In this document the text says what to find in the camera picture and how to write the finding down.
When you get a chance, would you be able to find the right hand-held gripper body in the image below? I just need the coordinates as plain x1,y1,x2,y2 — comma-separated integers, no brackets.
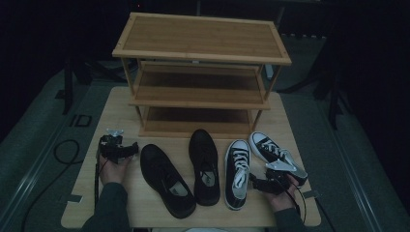
264,159,298,196

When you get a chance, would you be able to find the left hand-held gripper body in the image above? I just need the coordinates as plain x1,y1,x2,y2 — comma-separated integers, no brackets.
98,129,126,163

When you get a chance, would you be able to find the black white canvas sneaker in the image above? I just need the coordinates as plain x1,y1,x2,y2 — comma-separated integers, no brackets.
248,130,308,188
223,138,251,212

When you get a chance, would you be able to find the black leather shoe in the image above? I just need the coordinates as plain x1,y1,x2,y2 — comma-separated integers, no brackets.
139,143,197,219
188,129,221,207

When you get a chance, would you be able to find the wooden shoe rack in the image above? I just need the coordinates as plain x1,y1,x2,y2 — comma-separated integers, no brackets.
111,12,293,140

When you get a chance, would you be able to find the person's right hand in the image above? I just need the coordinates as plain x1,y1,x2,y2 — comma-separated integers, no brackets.
264,173,301,214

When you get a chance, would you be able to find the person's left hand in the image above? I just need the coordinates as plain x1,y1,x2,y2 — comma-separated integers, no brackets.
99,156,133,186

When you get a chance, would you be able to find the black metal stand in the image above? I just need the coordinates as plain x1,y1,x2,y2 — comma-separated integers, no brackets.
277,32,352,130
62,56,127,115

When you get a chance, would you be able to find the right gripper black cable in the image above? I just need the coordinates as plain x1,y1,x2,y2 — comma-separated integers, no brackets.
283,178,308,225

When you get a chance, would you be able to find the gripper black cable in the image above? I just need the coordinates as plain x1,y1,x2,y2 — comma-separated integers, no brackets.
283,178,308,225
94,141,109,207

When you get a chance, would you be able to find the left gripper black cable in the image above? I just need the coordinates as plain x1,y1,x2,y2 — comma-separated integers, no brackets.
94,141,109,207

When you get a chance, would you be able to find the black floor cable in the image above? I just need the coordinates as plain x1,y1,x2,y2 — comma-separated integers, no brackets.
20,138,81,232

